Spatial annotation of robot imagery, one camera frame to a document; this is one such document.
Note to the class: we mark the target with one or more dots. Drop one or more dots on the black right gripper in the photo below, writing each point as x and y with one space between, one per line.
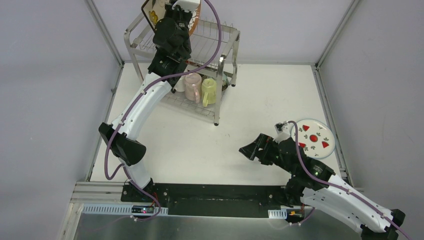
263 142

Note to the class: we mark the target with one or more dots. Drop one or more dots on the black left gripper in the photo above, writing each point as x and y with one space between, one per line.
175 12

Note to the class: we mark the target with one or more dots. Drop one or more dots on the round floral pattern plate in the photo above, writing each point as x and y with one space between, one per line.
193 23

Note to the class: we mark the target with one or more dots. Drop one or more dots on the square flower pattern plate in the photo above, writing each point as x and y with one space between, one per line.
153 11

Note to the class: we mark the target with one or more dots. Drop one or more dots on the stainless steel dish rack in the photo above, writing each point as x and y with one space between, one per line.
138 39

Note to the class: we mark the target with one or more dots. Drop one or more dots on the translucent pink glass mug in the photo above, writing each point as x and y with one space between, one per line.
192 87

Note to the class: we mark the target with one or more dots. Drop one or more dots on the watermelon pattern round plate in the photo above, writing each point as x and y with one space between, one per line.
315 138

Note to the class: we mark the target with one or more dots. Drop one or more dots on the small clear glass cup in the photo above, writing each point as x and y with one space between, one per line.
179 86

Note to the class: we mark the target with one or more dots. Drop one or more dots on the pale yellow ceramic mug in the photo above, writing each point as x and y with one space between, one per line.
208 91

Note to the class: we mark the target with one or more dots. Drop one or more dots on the mint green ceramic bowl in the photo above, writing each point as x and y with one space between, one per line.
225 82

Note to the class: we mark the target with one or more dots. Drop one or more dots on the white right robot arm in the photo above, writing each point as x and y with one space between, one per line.
313 183

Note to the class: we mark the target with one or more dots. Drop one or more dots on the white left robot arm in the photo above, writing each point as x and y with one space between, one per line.
171 38

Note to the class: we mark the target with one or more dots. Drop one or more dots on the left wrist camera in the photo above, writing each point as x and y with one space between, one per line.
187 5

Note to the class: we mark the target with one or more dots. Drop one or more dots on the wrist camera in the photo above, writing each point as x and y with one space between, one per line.
187 5
283 132

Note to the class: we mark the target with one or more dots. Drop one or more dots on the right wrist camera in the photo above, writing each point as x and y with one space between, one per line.
283 132

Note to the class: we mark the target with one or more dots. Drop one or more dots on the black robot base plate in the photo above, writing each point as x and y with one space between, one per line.
209 200

